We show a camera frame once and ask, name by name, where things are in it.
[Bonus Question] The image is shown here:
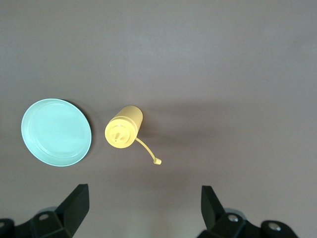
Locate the yellow squeeze bottle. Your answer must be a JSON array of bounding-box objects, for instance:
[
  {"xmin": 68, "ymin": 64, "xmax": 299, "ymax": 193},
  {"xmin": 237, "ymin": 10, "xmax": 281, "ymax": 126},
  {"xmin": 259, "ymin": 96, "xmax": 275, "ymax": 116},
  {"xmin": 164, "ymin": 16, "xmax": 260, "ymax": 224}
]
[{"xmin": 104, "ymin": 105, "xmax": 162, "ymax": 166}]

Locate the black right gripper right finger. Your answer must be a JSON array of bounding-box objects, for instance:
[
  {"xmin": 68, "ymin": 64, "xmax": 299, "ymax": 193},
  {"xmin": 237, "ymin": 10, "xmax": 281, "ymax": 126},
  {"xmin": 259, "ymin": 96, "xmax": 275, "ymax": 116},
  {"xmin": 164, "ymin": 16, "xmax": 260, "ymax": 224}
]
[{"xmin": 198, "ymin": 185, "xmax": 251, "ymax": 238}]

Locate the pale green plate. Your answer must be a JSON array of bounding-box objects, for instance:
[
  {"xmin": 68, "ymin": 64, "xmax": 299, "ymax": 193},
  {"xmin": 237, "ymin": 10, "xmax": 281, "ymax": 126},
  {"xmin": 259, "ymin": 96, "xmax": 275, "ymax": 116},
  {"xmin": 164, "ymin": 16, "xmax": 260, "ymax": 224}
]
[{"xmin": 20, "ymin": 98, "xmax": 93, "ymax": 167}]

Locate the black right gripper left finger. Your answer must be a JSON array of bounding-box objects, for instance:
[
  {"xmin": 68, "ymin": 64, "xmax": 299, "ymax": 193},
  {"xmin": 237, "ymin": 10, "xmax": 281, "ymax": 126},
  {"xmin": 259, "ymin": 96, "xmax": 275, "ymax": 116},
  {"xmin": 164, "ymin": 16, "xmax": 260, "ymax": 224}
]
[{"xmin": 29, "ymin": 183, "xmax": 90, "ymax": 238}]

